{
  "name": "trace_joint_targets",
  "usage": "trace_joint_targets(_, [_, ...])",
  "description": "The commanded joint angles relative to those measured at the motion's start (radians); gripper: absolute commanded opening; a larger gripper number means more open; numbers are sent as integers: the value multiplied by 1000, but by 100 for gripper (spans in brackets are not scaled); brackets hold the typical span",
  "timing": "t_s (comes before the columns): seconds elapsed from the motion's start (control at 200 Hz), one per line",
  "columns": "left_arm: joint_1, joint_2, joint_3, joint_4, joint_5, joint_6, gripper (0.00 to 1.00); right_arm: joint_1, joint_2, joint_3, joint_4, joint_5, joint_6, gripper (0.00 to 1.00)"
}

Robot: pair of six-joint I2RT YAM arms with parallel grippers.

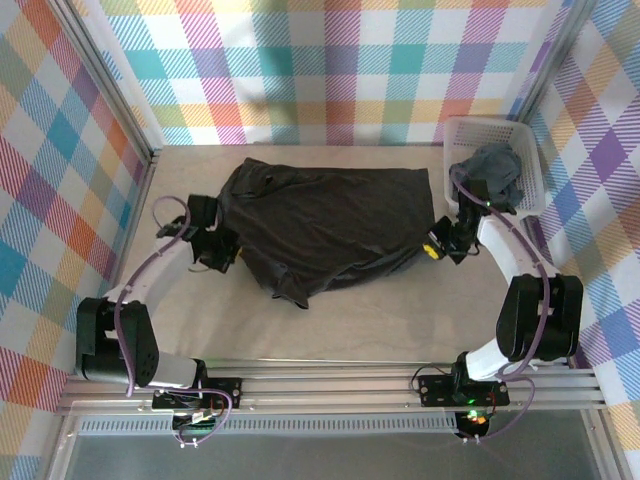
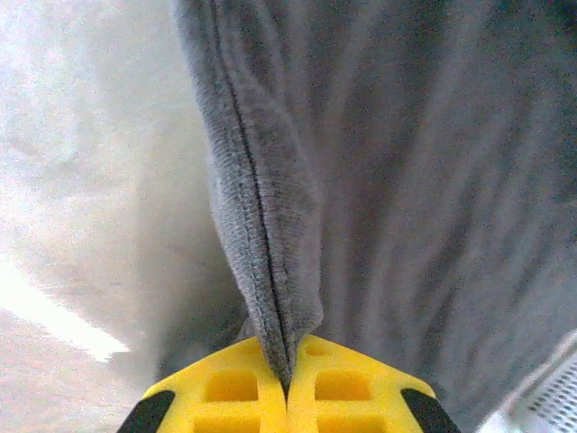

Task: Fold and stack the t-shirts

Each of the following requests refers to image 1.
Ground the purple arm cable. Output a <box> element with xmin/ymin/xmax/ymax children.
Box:
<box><xmin>449</xmin><ymin>167</ymin><xmax>554</xmax><ymax>446</ymax></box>
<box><xmin>113</xmin><ymin>195</ymin><xmax>236</xmax><ymax>449</ymax></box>

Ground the black t-shirt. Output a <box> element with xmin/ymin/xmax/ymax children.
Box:
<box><xmin>217</xmin><ymin>157</ymin><xmax>435</xmax><ymax>311</ymax></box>

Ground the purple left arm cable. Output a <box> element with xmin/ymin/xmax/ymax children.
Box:
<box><xmin>113</xmin><ymin>195</ymin><xmax>236</xmax><ymax>449</ymax></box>

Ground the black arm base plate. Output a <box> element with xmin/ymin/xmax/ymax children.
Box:
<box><xmin>417</xmin><ymin>372</ymin><xmax>511</xmax><ymax>409</ymax></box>
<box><xmin>151</xmin><ymin>377</ymin><xmax>244</xmax><ymax>412</ymax></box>

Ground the grey-blue t-shirt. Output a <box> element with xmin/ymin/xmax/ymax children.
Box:
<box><xmin>448</xmin><ymin>143</ymin><xmax>525</xmax><ymax>211</ymax></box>

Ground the small controller board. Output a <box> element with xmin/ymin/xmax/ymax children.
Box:
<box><xmin>455</xmin><ymin>407</ymin><xmax>494</xmax><ymax>439</ymax></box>
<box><xmin>171</xmin><ymin>408</ymin><xmax>224</xmax><ymax>434</ymax></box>

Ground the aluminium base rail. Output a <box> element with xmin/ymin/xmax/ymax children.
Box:
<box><xmin>55</xmin><ymin>367</ymin><xmax>609</xmax><ymax>417</ymax></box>

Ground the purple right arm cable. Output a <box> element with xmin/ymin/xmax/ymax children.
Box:
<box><xmin>449</xmin><ymin>167</ymin><xmax>554</xmax><ymax>446</ymax></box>

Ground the white plastic basket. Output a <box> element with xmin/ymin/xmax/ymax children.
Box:
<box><xmin>442</xmin><ymin>115</ymin><xmax>547</xmax><ymax>221</ymax></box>

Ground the grey slotted cable duct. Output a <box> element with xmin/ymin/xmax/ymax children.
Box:
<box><xmin>74</xmin><ymin>417</ymin><xmax>460</xmax><ymax>437</ymax></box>

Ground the aluminium corner post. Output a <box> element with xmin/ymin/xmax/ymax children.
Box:
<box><xmin>508</xmin><ymin>0</ymin><xmax>599</xmax><ymax>124</ymax></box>
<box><xmin>49</xmin><ymin>0</ymin><xmax>164</xmax><ymax>169</ymax></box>

